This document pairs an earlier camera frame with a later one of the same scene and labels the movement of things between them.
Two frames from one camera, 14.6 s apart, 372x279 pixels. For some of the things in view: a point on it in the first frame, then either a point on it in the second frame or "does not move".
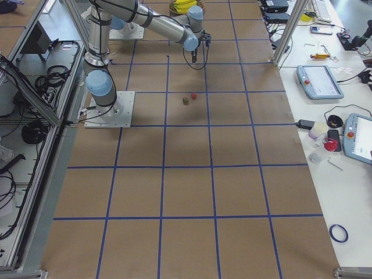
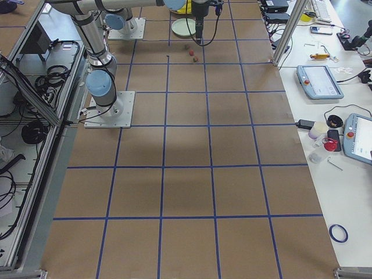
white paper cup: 318,131 does not move
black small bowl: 335,121 does not move
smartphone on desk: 321,30 does not move
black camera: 208,41 -> 218,9
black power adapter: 306,124 does not move
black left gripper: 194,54 -> 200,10
